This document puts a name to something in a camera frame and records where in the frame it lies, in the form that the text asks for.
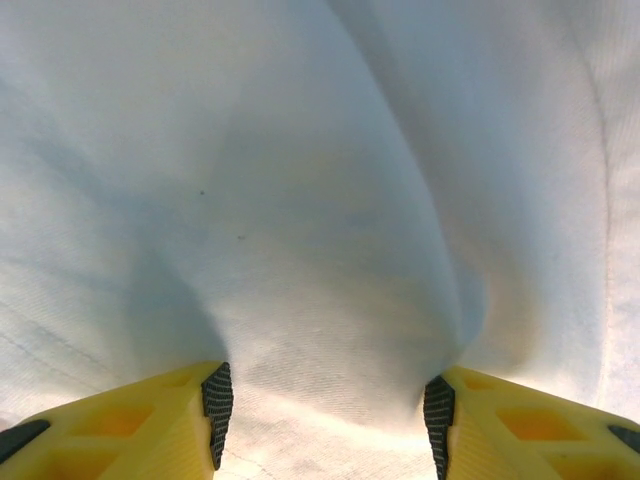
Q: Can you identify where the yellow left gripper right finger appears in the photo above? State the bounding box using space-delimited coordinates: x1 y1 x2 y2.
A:
423 366 640 480

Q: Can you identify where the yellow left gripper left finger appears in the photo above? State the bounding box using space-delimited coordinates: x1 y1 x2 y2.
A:
0 361 235 480

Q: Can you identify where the white t-shirt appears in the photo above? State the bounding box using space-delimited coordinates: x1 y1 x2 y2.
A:
0 0 640 480

